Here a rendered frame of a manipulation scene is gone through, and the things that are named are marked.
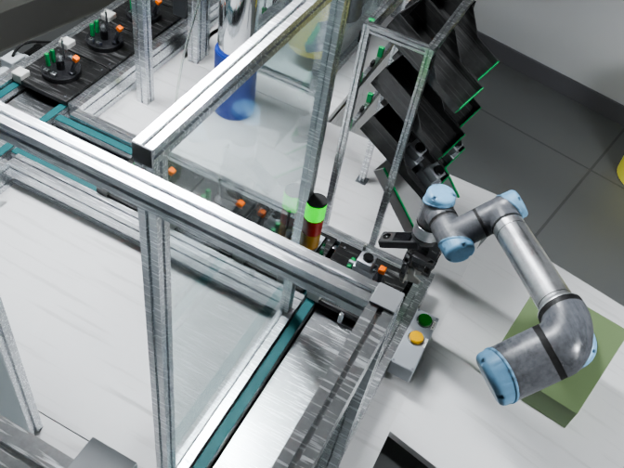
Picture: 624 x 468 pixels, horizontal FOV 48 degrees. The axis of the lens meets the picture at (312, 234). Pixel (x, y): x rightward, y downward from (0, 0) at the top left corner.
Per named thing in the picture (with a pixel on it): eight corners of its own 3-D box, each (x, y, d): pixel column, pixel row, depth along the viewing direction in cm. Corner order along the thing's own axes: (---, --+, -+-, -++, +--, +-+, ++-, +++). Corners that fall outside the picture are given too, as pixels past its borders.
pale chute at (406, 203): (434, 226, 225) (445, 225, 221) (412, 249, 217) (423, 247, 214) (396, 149, 217) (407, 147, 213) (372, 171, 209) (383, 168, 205)
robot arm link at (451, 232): (485, 232, 161) (466, 198, 168) (441, 254, 163) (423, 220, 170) (493, 248, 167) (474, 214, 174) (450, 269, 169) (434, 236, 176)
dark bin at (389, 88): (461, 138, 199) (477, 125, 193) (437, 161, 191) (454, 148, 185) (396, 64, 198) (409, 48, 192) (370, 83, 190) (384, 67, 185)
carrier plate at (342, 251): (410, 278, 214) (411, 274, 212) (380, 334, 198) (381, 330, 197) (340, 245, 219) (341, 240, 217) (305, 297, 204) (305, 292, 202)
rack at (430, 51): (411, 198, 251) (481, -7, 192) (370, 264, 227) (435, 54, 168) (358, 175, 255) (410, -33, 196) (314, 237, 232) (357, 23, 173)
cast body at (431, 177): (435, 186, 207) (450, 175, 201) (427, 191, 204) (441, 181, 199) (420, 162, 208) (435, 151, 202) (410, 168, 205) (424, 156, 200)
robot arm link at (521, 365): (560, 376, 182) (569, 379, 131) (507, 400, 185) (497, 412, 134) (537, 333, 186) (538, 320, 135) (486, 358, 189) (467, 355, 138)
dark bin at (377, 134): (445, 179, 210) (461, 168, 204) (422, 201, 203) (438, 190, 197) (383, 109, 210) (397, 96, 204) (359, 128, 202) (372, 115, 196)
